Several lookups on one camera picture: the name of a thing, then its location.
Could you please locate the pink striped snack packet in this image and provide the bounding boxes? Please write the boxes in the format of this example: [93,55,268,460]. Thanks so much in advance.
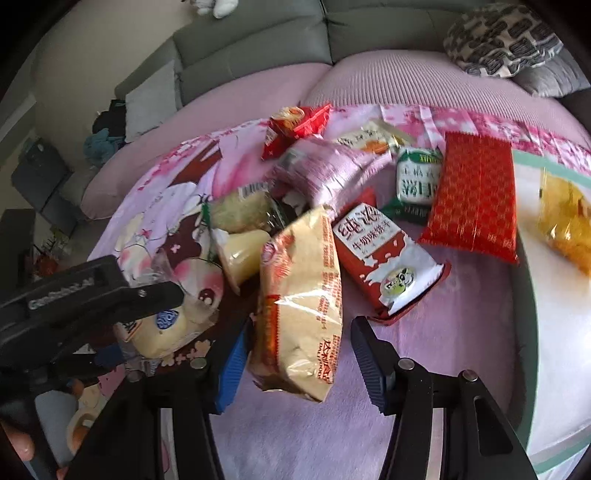
[272,137,393,208]

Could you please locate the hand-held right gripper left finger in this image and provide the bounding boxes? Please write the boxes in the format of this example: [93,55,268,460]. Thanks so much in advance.
[65,318,254,480]

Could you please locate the clear packet with barcode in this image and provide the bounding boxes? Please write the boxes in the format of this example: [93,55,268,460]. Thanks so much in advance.
[203,181,296,234]

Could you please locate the white tray with green rim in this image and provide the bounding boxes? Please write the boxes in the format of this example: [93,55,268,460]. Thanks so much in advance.
[510,148,591,474]

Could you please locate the red milk biscuit packet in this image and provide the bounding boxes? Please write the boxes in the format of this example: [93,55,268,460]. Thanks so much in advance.
[331,202,452,326]

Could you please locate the person's left hand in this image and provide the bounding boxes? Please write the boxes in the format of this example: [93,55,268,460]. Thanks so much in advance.
[0,421,37,463]

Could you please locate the red packet with food picture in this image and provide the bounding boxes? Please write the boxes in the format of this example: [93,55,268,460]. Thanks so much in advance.
[262,106,308,161]

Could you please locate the pink floral printed blanket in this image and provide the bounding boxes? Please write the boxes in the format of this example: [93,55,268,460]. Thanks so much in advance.
[32,102,591,480]

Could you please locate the beige snack packet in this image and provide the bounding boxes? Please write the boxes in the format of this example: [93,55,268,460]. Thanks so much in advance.
[248,205,345,402]

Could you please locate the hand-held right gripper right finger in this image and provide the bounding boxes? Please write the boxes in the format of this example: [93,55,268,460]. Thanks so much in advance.
[350,316,541,480]

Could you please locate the green and white packet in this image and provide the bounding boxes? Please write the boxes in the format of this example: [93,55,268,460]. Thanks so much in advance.
[394,148,444,206]

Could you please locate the pink waffle seat cushion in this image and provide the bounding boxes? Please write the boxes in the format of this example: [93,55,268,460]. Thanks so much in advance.
[300,50,591,153]
[81,62,333,220]

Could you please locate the white and orange packet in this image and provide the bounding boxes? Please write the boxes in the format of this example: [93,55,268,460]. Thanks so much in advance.
[335,119,414,155]

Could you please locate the teal cloth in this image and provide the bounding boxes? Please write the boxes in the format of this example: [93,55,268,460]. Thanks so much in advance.
[83,128,122,160]

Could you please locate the red patterned foil packet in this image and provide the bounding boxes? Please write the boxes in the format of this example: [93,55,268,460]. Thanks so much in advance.
[418,131,520,265]

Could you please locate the white plush toy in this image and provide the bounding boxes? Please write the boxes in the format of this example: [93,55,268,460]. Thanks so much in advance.
[182,0,241,19]

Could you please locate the dark cabinet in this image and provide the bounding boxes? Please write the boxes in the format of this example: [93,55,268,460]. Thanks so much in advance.
[10,138,75,222]

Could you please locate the dark green packet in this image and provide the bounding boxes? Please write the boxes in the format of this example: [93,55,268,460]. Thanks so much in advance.
[379,196,432,227]

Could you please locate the light grey pillow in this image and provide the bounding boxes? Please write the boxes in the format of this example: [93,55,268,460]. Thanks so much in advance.
[124,62,178,141]

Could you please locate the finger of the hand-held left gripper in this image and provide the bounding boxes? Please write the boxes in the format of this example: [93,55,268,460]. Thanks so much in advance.
[113,279,185,324]
[69,344,134,379]

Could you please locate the plain red snack packet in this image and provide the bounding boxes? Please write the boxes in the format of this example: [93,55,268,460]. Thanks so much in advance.
[291,104,333,139]

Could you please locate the dark clothes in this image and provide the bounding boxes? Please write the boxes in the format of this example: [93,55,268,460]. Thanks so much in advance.
[91,99,127,139]

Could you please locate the black and white patterned pillow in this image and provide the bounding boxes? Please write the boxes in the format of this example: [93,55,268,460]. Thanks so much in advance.
[443,4,564,78]

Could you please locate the cream bun packet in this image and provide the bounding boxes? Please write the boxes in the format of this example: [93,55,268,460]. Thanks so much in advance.
[117,251,227,361]

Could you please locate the yellow snack packet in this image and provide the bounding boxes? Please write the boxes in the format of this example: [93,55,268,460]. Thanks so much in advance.
[536,168,591,273]

